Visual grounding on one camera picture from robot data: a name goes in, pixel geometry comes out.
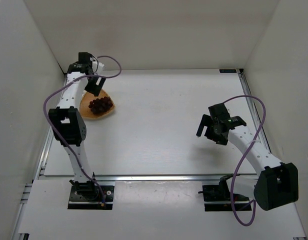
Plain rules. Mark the front aluminium frame rail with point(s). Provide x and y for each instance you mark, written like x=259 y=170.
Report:
x=129 y=178

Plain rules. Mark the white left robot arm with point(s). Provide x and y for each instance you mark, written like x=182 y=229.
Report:
x=68 y=125

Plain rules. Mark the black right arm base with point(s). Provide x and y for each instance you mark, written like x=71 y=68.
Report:
x=217 y=197

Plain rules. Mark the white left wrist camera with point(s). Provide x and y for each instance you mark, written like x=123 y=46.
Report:
x=97 y=67

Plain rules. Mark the dark red fake grape bunch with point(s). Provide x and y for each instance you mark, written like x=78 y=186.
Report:
x=100 y=105

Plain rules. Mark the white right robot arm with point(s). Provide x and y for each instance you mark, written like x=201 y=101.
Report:
x=277 y=182

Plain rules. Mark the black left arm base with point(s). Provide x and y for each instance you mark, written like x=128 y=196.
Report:
x=87 y=196

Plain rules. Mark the blue label right corner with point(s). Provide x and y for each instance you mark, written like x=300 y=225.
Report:
x=227 y=71

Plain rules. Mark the aluminium frame rail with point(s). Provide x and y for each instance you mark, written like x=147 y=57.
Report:
x=256 y=117
x=47 y=140
x=129 y=178

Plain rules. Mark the right aluminium frame rail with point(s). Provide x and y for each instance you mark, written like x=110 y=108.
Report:
x=256 y=117

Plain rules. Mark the triangular woven bamboo basket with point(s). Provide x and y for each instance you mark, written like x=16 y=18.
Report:
x=85 y=111

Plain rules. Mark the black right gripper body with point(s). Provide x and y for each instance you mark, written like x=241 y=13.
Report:
x=211 y=128

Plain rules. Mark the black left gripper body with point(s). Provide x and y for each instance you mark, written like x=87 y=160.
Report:
x=94 y=80

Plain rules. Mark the left aluminium frame rail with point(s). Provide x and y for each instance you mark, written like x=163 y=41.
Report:
x=47 y=140

